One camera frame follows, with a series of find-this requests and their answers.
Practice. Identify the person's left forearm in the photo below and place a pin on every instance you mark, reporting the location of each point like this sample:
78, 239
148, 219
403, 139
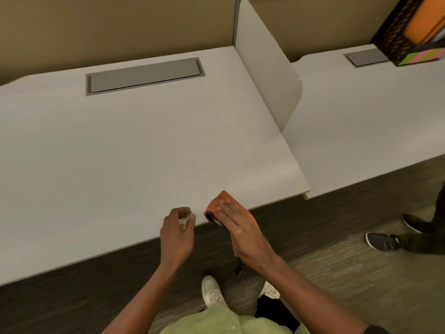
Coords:
146, 299

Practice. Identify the black mesh desk organizer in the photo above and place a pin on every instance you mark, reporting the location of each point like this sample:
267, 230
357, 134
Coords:
391, 34

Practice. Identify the orange folder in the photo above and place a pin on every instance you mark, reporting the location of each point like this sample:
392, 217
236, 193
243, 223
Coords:
426, 17

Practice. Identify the person's left hand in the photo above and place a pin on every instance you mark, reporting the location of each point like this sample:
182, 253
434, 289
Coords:
175, 239

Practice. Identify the person's right fingers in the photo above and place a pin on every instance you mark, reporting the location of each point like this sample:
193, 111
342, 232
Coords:
230, 213

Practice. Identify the person's right forearm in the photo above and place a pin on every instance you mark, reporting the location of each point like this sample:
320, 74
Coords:
306, 297

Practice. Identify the person's green shirt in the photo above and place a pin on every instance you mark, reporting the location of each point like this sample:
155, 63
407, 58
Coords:
215, 321

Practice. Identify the orange cleaning cloth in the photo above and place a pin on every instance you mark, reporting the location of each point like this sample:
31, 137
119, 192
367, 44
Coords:
215, 204

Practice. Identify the person's left fingers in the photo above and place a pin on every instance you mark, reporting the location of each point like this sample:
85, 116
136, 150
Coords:
180, 210

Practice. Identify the person's right hand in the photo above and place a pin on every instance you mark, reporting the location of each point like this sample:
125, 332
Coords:
248, 239

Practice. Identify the person's black trousers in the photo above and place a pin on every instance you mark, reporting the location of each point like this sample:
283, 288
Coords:
274, 313

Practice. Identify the small white bottle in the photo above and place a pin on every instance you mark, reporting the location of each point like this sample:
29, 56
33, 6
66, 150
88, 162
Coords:
187, 220

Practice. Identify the white desk divider panel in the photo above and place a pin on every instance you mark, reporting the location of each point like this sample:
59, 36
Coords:
267, 62

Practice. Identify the person's white shoe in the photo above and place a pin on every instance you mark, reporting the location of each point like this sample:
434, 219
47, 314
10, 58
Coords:
270, 290
212, 292

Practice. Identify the colourful sticky note pad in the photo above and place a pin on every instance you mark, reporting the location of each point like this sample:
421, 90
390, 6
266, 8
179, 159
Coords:
422, 56

